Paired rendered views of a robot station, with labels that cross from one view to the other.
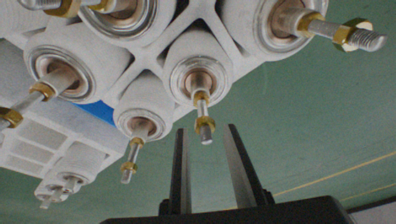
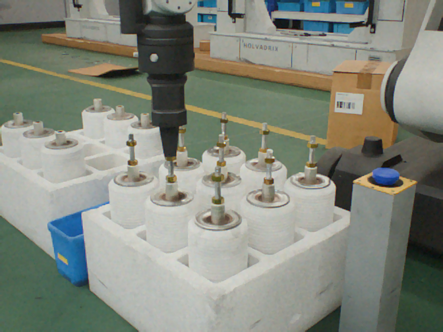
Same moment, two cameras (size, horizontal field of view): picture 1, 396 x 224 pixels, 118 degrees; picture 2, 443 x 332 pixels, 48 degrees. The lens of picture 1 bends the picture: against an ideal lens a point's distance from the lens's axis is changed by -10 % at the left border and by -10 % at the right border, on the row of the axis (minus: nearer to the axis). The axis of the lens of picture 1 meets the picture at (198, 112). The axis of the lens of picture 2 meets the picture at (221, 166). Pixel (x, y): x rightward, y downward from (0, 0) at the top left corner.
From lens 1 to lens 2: 0.83 m
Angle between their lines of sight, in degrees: 80
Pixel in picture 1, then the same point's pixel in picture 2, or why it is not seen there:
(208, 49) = (196, 201)
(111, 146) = (67, 189)
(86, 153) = (77, 168)
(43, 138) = (97, 163)
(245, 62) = (173, 259)
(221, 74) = (180, 202)
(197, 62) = (188, 195)
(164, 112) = (144, 189)
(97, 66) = (186, 174)
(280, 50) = (198, 219)
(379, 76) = not seen: outside the picture
